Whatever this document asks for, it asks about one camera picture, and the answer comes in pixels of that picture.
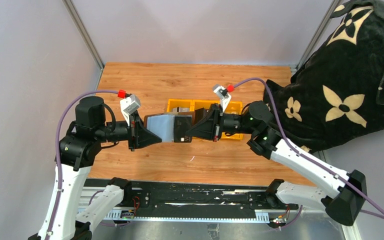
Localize black credit card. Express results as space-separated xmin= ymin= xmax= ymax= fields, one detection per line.
xmin=173 ymin=115 xmax=193 ymax=143

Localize brown leather card holder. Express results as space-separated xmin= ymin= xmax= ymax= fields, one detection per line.
xmin=144 ymin=112 xmax=195 ymax=143

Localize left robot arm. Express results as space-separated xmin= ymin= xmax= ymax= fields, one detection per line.
xmin=31 ymin=93 xmax=162 ymax=240

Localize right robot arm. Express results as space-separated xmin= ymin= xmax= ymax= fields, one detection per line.
xmin=186 ymin=100 xmax=367 ymax=226

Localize black cards in middle bin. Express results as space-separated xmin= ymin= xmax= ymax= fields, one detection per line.
xmin=194 ymin=107 xmax=209 ymax=124

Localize silver cards in left bin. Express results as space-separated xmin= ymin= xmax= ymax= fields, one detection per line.
xmin=171 ymin=106 xmax=192 ymax=115

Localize right yellow bin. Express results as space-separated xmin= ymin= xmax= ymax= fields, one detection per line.
xmin=215 ymin=100 xmax=246 ymax=141

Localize yellow bin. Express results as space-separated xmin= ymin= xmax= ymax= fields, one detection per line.
xmin=215 ymin=100 xmax=246 ymax=141
xmin=166 ymin=98 xmax=194 ymax=115
xmin=193 ymin=99 xmax=219 ymax=124

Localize middle yellow bin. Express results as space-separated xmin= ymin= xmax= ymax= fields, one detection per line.
xmin=193 ymin=99 xmax=219 ymax=124

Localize left yellow bin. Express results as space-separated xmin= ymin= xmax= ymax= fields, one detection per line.
xmin=166 ymin=98 xmax=194 ymax=115

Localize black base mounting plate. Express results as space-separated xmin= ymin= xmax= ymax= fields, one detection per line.
xmin=89 ymin=178 xmax=300 ymax=220

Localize black floral blanket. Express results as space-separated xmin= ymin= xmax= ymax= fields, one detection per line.
xmin=263 ymin=0 xmax=384 ymax=152

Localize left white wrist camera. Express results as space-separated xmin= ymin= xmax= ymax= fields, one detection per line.
xmin=119 ymin=94 xmax=141 ymax=126

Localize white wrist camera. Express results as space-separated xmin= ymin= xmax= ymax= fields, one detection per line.
xmin=212 ymin=84 xmax=232 ymax=114
xmin=119 ymin=94 xmax=141 ymax=126

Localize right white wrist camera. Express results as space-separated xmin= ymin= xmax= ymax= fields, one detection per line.
xmin=212 ymin=84 xmax=232 ymax=114

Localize aluminium frame rail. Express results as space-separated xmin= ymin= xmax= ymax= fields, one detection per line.
xmin=39 ymin=185 xmax=363 ymax=240

